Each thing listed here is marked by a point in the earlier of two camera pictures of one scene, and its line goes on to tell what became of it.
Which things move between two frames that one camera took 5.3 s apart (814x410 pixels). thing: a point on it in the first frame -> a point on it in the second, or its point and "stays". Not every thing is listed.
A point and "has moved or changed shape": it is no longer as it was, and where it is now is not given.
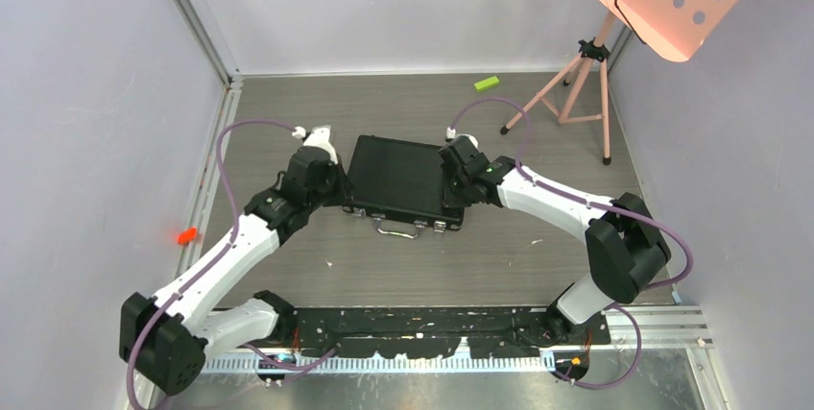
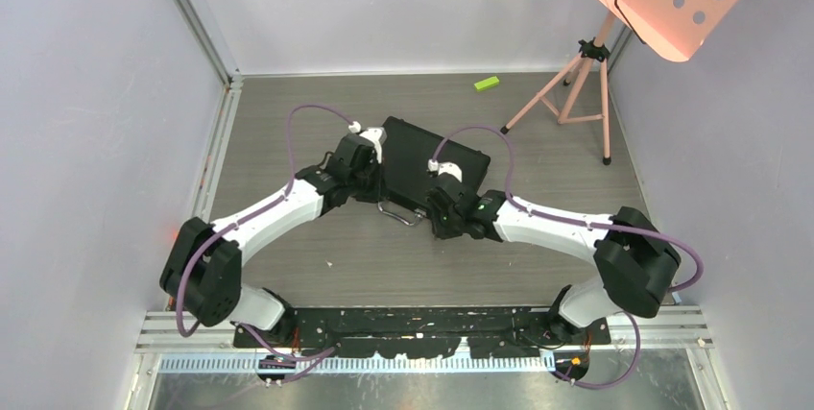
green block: x=486 y=83 stays
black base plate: x=432 y=332 stays
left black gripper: x=345 y=190 -> x=373 y=195
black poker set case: x=400 y=184 has moved or changed shape
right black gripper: x=450 y=199 -> x=440 y=230
